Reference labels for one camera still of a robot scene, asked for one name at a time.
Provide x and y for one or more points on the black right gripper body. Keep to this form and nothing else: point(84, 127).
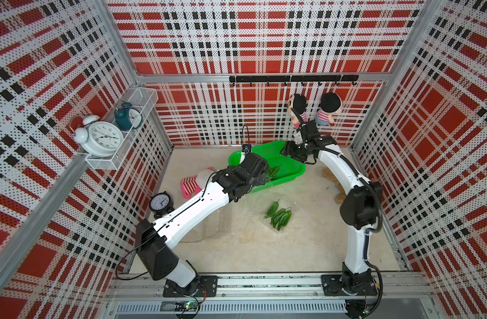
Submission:
point(297, 151)

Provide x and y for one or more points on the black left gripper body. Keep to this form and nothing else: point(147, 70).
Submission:
point(260, 180)

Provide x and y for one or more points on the green plastic basket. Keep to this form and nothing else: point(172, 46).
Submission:
point(280, 168)

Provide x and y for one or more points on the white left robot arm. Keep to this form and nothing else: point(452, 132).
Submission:
point(156, 240)

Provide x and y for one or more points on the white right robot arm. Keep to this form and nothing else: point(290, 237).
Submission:
point(360, 210)

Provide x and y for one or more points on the hanging doll pink shirt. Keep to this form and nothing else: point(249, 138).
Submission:
point(297, 104)

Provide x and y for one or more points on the hanging doll striped shirt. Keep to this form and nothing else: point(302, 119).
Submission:
point(330, 105)

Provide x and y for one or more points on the pink striped plush toy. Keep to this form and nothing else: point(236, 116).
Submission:
point(193, 185)

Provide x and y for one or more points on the brown plush bear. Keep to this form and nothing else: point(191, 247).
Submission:
point(341, 196)

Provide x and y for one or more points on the black alarm clock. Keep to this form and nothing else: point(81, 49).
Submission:
point(161, 204)

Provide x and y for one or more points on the teal alarm clock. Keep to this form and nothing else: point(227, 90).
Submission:
point(127, 117)

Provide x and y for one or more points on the green circuit board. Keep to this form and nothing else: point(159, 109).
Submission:
point(178, 306)

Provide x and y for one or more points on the white alarm clock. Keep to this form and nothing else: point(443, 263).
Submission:
point(98, 138)

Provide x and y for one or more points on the black hook rail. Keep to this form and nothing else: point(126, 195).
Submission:
point(336, 78)

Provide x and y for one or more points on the white wire wall shelf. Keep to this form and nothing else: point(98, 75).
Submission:
point(143, 100)

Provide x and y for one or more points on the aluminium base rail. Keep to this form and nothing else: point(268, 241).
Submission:
point(274, 295)

